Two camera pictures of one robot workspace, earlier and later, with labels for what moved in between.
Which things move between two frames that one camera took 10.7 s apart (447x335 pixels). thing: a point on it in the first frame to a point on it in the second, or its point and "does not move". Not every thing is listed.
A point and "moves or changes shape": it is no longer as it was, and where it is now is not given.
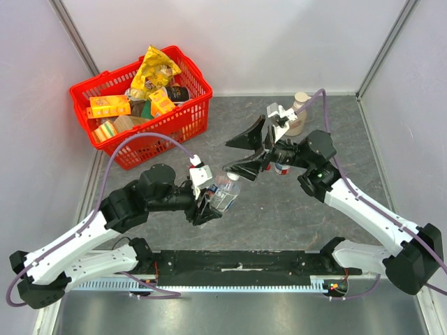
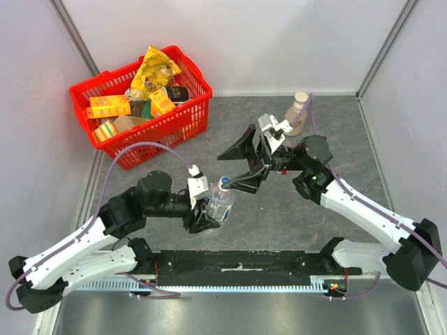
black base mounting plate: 231,268 does not move
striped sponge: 106,130 does not move
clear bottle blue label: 223,192 moves or changes shape
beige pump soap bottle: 297,127 does not move
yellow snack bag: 156,72 does not move
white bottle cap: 232,176 moves or changes shape
